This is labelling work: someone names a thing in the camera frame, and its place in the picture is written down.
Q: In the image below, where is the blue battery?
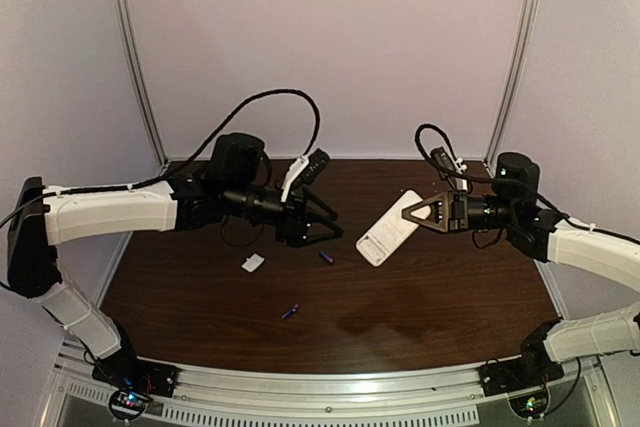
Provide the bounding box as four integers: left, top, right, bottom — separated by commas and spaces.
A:
281, 304, 300, 320
319, 251, 335, 265

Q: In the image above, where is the white remote control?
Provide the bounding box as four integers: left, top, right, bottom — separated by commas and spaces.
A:
355, 190, 423, 267

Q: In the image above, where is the white battery cover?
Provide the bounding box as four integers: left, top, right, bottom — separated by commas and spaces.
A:
241, 253, 265, 273

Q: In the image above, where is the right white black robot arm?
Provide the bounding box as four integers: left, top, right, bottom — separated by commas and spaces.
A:
402, 152, 639, 363

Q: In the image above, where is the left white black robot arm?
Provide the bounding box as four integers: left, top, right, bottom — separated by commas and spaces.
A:
5, 133, 343, 371

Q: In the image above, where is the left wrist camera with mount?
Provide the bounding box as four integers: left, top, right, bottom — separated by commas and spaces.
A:
280, 148, 330, 203

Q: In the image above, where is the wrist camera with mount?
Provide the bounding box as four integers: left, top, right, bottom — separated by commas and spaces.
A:
280, 148, 330, 203
430, 147, 472, 194

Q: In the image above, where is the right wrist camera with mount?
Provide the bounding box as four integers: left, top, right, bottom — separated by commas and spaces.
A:
430, 147, 472, 194

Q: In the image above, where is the right black sleeved cable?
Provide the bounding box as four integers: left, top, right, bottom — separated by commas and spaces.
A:
414, 123, 640, 238

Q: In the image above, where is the black sleeved cable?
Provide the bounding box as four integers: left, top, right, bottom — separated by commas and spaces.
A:
414, 123, 640, 238
0, 89, 321, 228

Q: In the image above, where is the left black sleeved cable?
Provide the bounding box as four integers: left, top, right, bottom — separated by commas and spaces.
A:
0, 89, 321, 228

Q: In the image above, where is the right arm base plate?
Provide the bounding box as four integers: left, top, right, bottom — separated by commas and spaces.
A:
477, 357, 564, 397

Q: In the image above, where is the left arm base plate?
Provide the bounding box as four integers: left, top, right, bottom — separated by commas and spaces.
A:
92, 356, 179, 398

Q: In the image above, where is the front aluminium rail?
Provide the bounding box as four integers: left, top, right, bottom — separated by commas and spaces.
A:
39, 341, 621, 427

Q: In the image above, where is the right aluminium frame post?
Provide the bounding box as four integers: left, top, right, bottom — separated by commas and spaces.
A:
484, 0, 540, 170

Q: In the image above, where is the aluminium frame post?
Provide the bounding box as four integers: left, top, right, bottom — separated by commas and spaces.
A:
484, 0, 540, 170
114, 0, 168, 167

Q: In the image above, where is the left aluminium frame post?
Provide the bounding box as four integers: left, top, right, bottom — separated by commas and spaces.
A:
114, 0, 168, 167

